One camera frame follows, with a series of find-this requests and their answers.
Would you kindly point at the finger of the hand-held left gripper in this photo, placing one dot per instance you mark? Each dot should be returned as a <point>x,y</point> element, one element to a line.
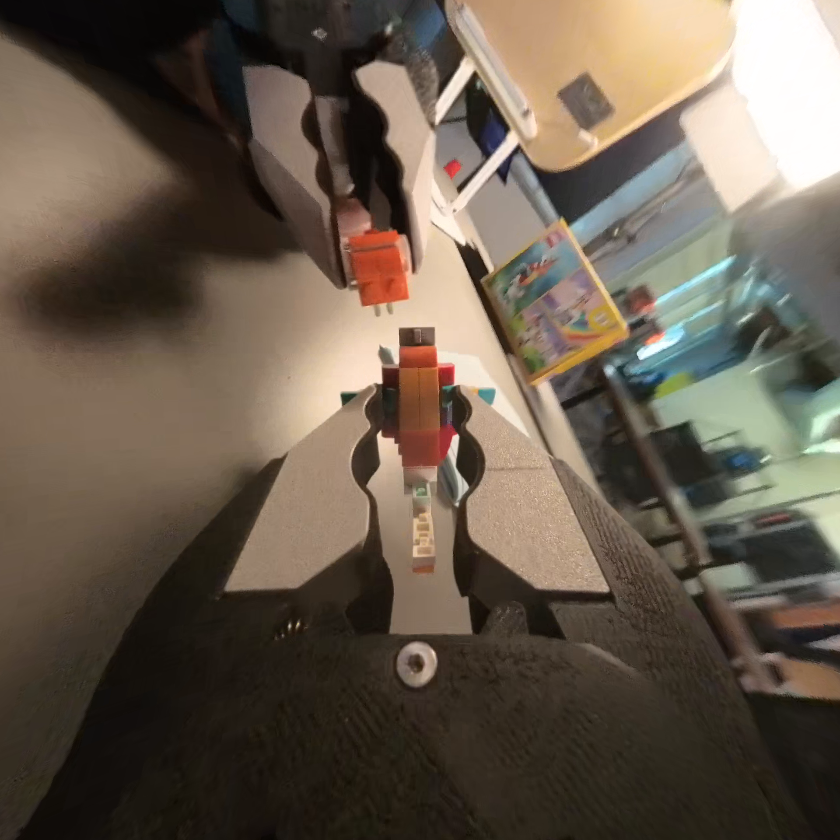
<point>282,144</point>
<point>410,144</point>

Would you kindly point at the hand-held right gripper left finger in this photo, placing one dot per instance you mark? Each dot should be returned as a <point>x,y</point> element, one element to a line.
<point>295,525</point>

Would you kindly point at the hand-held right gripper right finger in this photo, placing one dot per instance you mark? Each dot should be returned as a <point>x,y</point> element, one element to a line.
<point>538,525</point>

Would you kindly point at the orange toy brick head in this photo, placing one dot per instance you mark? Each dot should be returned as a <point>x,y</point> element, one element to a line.
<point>377,262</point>

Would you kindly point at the colourful toy brick fish body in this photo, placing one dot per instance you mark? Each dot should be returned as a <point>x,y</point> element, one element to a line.
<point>420,407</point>

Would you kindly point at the yellow toy set box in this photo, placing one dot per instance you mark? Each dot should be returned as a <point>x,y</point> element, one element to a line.
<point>558,302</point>

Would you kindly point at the small red object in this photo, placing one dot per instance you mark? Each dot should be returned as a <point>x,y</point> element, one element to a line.
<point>453,169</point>

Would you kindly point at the blue object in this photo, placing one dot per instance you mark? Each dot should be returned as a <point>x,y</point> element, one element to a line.
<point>489,128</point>

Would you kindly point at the open pale blue instruction booklet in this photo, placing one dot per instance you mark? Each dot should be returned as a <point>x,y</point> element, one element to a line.
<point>459,371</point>

